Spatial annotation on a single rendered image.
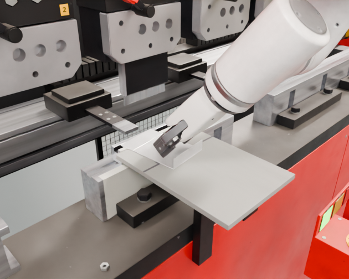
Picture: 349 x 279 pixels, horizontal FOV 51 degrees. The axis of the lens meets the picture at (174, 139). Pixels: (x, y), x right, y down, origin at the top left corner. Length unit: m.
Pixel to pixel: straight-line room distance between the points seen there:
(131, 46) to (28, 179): 1.98
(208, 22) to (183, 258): 0.45
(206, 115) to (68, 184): 1.90
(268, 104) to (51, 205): 1.52
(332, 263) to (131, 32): 0.63
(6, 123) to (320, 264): 0.76
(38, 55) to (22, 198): 1.86
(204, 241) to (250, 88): 0.35
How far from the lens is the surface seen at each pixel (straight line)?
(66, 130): 0.92
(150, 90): 0.71
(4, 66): 0.51
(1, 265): 0.66
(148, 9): 0.56
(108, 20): 0.57
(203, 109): 0.54
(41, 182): 2.45
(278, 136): 1.03
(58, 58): 0.54
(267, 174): 0.64
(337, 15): 0.55
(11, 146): 0.87
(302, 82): 1.16
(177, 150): 0.69
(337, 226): 0.92
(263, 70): 0.48
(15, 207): 2.30
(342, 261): 0.88
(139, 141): 0.72
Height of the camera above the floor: 1.36
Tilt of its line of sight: 29 degrees down
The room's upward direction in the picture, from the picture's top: straight up
